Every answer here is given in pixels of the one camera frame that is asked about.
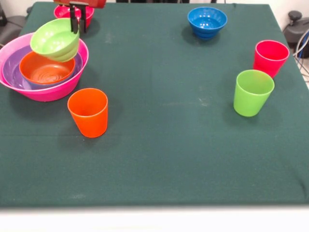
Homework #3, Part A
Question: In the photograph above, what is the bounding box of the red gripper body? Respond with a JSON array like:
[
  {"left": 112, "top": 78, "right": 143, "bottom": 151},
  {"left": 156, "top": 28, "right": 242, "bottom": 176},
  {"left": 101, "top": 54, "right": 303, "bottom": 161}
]
[{"left": 53, "top": 0, "right": 107, "bottom": 9}]

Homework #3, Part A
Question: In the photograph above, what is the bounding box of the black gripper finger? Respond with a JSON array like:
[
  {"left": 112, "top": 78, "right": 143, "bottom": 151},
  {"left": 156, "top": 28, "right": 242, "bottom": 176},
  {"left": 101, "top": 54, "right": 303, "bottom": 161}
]
[
  {"left": 78, "top": 2, "right": 88, "bottom": 34},
  {"left": 69, "top": 1, "right": 79, "bottom": 34}
]

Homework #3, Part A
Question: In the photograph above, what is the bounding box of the small pinkish red bowl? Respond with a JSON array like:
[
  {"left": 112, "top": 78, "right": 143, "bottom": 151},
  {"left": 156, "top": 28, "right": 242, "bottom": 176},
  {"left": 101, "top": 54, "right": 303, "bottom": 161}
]
[{"left": 53, "top": 4, "right": 95, "bottom": 28}]

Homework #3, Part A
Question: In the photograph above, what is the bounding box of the green bowl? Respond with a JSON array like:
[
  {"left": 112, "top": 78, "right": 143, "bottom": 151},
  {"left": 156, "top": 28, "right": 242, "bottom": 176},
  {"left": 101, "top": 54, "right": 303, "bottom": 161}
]
[{"left": 29, "top": 18, "right": 80, "bottom": 63}]

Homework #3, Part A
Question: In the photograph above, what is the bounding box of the orange bowl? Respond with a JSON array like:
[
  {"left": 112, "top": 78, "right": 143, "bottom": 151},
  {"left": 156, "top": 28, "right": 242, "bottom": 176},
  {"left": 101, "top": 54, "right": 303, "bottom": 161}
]
[{"left": 19, "top": 50, "right": 76, "bottom": 85}]

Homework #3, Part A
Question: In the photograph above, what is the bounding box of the large pink bowl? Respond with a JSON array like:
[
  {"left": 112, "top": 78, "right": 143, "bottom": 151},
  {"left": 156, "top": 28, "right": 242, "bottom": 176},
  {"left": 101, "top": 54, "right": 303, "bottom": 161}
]
[{"left": 0, "top": 32, "right": 89, "bottom": 102}]

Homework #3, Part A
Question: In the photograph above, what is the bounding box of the purple bowl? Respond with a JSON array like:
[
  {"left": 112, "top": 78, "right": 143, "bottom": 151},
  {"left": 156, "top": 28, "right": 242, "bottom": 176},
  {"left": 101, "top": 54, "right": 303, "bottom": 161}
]
[{"left": 1, "top": 44, "right": 84, "bottom": 91}]

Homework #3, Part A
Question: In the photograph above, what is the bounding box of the orange cup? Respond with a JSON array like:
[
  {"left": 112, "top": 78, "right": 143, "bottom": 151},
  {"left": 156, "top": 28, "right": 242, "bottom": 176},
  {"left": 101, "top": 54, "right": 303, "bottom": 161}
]
[{"left": 67, "top": 87, "right": 109, "bottom": 139}]

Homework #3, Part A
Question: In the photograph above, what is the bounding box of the dark blue bowl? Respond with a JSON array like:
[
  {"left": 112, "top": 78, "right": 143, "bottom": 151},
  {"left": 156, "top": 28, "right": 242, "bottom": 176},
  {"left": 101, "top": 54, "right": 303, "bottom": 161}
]
[{"left": 187, "top": 6, "right": 228, "bottom": 40}]

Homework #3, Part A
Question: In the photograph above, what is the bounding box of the dark green tablecloth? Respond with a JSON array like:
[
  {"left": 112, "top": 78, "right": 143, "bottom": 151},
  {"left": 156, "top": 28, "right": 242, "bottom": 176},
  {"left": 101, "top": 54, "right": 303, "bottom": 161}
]
[{"left": 0, "top": 1, "right": 309, "bottom": 208}]

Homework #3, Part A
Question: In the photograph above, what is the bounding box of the green cup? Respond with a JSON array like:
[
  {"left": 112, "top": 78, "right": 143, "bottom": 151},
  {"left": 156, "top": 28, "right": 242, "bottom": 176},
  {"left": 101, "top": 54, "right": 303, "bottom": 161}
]
[{"left": 233, "top": 69, "right": 275, "bottom": 117}]

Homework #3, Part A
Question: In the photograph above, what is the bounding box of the pinkish red cup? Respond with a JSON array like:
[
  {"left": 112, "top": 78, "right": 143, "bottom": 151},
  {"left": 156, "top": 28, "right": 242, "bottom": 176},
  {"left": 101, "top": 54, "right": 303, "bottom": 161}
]
[{"left": 253, "top": 40, "right": 290, "bottom": 78}]

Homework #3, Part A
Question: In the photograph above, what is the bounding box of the tangle of cables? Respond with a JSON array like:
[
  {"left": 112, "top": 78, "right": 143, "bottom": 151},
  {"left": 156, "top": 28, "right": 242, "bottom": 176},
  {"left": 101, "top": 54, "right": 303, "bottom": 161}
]
[{"left": 293, "top": 30, "right": 309, "bottom": 84}]

